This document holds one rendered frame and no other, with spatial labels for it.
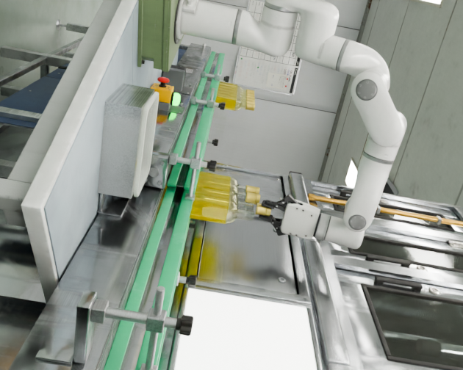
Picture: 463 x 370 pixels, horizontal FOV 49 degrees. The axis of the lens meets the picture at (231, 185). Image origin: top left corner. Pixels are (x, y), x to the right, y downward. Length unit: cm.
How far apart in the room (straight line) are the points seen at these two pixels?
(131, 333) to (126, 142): 43
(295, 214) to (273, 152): 626
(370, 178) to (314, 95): 616
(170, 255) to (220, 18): 65
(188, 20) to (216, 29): 8
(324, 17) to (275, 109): 618
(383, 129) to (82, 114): 72
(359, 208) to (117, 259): 66
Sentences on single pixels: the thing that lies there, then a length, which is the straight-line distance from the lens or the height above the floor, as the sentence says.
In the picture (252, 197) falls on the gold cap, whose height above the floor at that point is 114.
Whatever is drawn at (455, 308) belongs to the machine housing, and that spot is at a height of 180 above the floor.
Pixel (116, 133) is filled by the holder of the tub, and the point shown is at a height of 78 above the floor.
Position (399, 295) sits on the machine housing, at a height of 163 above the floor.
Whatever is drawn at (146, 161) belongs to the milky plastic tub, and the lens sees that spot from 132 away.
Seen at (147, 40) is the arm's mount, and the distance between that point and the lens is 139.
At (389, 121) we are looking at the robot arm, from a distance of 130.
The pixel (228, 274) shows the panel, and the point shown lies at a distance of 141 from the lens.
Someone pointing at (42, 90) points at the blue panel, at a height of 39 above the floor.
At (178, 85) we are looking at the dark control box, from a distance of 198.
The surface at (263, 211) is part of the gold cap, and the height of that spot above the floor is 117.
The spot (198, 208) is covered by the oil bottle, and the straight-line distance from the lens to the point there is 142.
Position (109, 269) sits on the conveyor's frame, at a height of 83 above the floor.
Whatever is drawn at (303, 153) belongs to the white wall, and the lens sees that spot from 776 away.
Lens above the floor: 99
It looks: 3 degrees up
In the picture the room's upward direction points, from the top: 100 degrees clockwise
